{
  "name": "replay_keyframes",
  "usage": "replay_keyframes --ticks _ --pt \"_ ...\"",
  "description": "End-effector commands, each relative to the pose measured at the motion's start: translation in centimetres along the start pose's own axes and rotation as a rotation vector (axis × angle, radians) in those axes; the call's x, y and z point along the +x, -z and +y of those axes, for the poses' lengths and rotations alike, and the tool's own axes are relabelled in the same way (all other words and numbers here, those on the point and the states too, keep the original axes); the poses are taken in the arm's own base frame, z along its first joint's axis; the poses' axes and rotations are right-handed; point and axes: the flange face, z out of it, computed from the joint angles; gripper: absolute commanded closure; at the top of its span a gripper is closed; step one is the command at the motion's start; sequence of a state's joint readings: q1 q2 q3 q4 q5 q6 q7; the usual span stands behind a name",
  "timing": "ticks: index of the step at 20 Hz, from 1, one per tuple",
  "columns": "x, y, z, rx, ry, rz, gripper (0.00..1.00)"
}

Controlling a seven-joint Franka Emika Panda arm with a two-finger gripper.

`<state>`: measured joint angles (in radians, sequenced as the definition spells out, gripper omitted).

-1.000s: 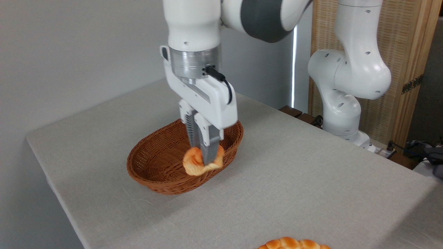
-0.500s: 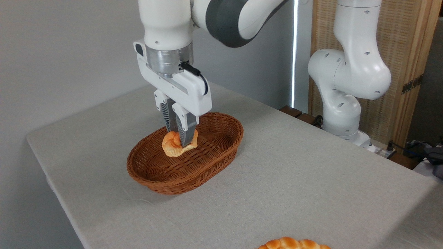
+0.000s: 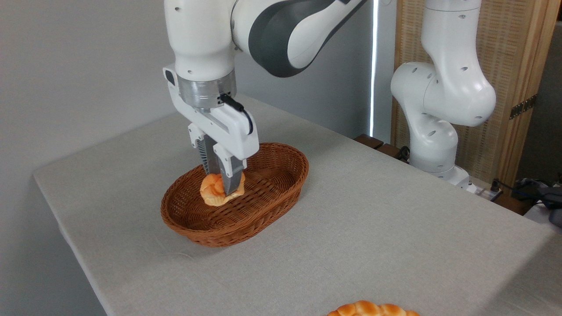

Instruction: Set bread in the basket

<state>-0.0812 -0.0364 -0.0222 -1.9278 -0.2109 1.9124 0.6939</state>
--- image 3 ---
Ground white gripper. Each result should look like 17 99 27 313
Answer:
162 65 260 197

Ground round orange bread roll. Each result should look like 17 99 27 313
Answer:
200 172 247 208

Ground brown wicker oval basket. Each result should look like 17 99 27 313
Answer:
160 142 310 248

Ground braided golden bread loaf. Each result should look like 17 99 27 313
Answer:
326 300 420 316

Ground dark brown wooden blocks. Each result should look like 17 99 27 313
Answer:
354 133 410 163

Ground light grey tablecloth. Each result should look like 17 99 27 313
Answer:
33 94 562 316

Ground vertical white light strip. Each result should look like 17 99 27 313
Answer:
370 0 379 138

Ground white power strip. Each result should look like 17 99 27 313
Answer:
465 181 502 202

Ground brass screen hinge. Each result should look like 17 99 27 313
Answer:
509 94 537 120

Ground dark grey bag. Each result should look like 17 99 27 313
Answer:
513 175 562 228

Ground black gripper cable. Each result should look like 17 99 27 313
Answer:
218 93 255 135

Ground black power cable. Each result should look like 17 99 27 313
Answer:
491 177 545 199

